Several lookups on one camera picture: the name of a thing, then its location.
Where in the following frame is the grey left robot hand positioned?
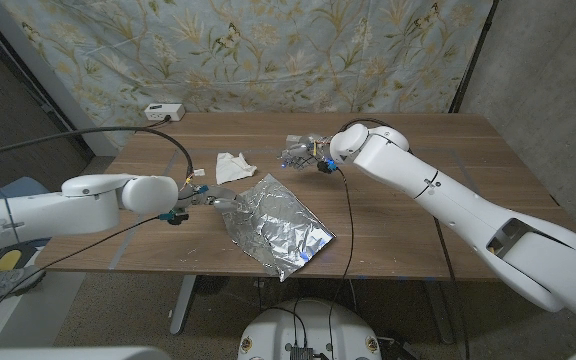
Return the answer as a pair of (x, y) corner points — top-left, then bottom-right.
(187, 184), (252, 214)

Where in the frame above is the crinkled aluminum foil sheet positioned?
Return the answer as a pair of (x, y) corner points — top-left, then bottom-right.
(220, 173), (337, 282)

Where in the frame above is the crumpled white napkin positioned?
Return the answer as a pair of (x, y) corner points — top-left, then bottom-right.
(215, 151), (259, 186)

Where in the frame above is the black round object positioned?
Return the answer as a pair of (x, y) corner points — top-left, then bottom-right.
(195, 274), (229, 296)

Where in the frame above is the white power strip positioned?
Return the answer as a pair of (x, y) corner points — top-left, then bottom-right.
(143, 103), (187, 123)

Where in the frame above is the grey metal table leg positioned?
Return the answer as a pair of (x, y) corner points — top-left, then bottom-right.
(422, 279), (457, 345)
(169, 274), (197, 335)

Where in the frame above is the floral printed backdrop cloth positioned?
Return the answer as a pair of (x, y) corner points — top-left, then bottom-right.
(0, 0), (497, 149)

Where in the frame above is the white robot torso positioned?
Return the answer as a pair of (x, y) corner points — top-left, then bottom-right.
(237, 298), (383, 360)

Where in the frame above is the black yellow padded item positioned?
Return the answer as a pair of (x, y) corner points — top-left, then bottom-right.
(0, 244), (37, 281)

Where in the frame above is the black backdrop stand pole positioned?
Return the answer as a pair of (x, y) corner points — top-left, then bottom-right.
(449, 0), (499, 114)

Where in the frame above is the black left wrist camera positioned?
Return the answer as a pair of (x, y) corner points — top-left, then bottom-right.
(160, 209), (189, 226)

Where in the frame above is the black power strip cord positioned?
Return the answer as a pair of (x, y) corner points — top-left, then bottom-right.
(134, 115), (173, 134)

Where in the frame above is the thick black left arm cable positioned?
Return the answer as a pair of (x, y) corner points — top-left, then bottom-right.
(0, 125), (195, 176)

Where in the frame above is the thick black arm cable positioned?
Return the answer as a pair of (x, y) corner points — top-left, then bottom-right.
(0, 125), (195, 176)
(338, 117), (472, 360)

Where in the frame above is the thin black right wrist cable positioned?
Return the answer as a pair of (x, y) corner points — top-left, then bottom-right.
(326, 167), (355, 360)

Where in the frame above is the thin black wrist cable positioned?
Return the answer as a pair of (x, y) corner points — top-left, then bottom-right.
(0, 215), (163, 340)
(326, 167), (355, 360)

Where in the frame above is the thin black left wrist cable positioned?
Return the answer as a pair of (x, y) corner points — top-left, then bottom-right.
(0, 215), (163, 340)

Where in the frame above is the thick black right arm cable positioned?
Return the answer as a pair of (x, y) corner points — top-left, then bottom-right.
(338, 117), (472, 360)

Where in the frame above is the grey door frame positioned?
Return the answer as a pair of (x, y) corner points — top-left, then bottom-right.
(0, 0), (121, 157)

